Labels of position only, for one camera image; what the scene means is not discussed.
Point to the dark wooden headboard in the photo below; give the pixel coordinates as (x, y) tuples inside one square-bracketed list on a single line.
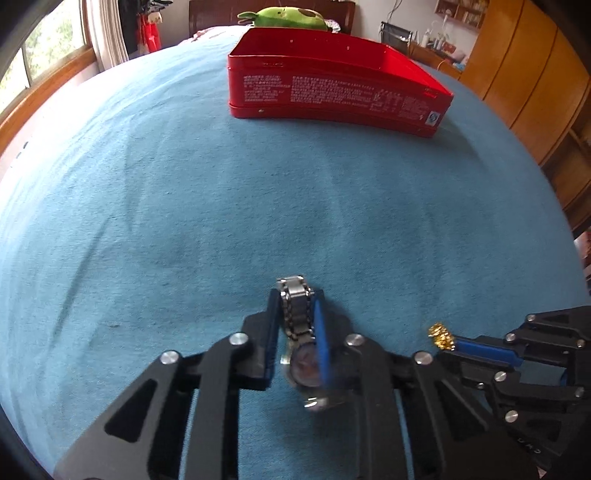
[(217, 11)]

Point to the red hanging ornament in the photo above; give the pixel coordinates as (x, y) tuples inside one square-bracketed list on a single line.
[(150, 34)]

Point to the red tin box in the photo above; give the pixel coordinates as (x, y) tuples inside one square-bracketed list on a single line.
[(323, 87)]

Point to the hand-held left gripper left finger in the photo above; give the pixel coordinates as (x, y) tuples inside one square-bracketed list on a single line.
[(272, 350)]

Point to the white curtain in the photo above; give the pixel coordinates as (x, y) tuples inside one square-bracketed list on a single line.
[(108, 32)]

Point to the wooden side cabinet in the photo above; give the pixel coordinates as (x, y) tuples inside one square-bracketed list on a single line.
[(572, 194)]

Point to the green plush toy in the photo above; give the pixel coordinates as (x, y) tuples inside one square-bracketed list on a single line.
[(286, 17)]

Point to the black mesh chair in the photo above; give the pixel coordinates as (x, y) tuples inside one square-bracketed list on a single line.
[(396, 36)]

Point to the pink bedding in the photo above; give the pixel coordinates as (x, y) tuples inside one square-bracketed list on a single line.
[(210, 32)]

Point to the blue bedsheet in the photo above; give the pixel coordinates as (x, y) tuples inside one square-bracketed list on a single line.
[(161, 207)]

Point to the wooden wardrobe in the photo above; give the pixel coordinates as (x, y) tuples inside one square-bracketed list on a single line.
[(531, 60)]

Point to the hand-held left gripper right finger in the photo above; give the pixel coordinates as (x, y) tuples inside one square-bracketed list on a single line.
[(324, 350)]

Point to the wooden frame window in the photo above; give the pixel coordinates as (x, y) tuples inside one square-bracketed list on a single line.
[(41, 60)]

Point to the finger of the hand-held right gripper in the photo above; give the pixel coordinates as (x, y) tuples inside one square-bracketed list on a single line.
[(554, 337), (489, 351)]

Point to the silver metal wristwatch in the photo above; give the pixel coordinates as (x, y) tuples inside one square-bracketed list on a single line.
[(295, 300)]

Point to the wooden desk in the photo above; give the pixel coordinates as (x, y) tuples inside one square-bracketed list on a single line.
[(434, 57)]

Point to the wooden wall shelf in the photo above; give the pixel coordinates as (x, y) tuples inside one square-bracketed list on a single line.
[(461, 11)]

